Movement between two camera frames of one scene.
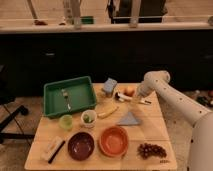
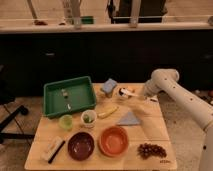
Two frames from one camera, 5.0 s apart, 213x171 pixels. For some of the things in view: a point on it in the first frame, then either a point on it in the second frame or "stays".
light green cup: x=66 y=122 stays
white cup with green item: x=88 y=118 stays
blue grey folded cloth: x=128 y=120 stays
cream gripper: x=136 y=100 to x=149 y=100
